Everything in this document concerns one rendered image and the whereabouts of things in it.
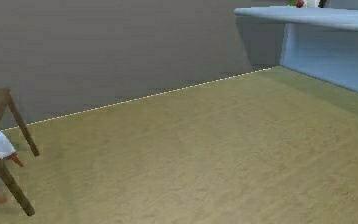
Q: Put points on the black object on counter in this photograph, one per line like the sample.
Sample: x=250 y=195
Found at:
x=322 y=3

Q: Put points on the green round object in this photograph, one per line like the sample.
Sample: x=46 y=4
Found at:
x=291 y=2

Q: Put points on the red apple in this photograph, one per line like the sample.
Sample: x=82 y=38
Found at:
x=299 y=3

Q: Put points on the pale blue kitchen counter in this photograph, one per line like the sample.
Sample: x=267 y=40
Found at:
x=320 y=43

